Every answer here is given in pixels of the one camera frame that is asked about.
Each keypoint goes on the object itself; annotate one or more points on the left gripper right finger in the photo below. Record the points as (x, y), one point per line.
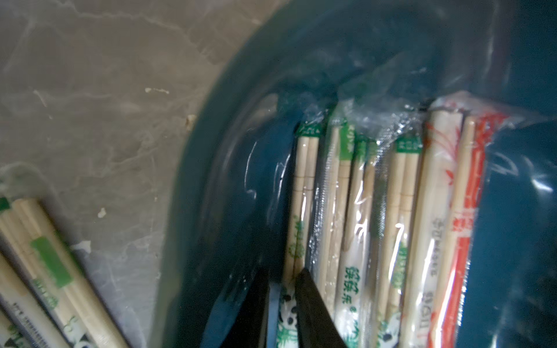
(315, 326)

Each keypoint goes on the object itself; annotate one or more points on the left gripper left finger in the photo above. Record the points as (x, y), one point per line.
(251, 325)

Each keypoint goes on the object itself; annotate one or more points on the green text chopsticks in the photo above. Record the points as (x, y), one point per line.
(355, 244)

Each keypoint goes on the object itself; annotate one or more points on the teal plastic storage box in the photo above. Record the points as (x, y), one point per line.
(393, 60)

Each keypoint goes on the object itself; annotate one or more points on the green tip chopsticks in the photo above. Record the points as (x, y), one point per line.
(56, 277)

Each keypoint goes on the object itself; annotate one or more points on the red leaf chopsticks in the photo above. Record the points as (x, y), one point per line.
(442, 133)

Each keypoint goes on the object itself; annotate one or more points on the green top panda chopsticks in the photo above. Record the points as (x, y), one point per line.
(330, 204)

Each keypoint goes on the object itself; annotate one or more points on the bamboo print chopsticks in box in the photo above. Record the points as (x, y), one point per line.
(402, 177)

